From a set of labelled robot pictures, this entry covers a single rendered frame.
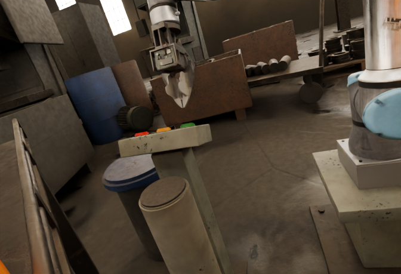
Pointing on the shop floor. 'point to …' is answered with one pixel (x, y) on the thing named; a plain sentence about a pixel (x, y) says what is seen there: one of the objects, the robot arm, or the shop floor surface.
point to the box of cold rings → (265, 44)
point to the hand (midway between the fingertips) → (183, 102)
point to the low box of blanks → (208, 91)
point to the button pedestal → (178, 147)
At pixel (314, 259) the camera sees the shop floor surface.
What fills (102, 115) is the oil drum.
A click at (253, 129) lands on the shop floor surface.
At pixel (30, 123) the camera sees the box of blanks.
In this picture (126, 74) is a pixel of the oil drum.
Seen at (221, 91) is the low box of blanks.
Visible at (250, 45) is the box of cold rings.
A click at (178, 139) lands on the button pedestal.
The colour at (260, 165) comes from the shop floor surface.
